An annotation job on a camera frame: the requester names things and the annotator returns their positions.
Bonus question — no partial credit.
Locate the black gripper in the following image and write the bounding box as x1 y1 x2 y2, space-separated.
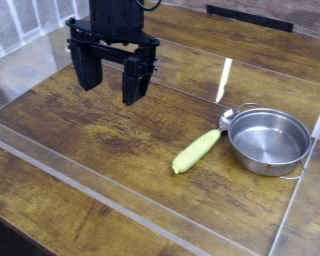
67 17 160 106

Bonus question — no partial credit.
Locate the green handled metal spoon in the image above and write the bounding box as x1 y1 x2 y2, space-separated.
171 108 241 174

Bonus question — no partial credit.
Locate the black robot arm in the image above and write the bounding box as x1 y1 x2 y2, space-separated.
67 0 162 105

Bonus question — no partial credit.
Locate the black bar on table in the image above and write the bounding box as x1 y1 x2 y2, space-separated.
206 4 294 32

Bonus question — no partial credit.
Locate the stainless steel pot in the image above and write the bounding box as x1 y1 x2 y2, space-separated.
229 103 313 180

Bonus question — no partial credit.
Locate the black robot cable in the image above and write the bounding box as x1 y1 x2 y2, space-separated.
135 0 163 12

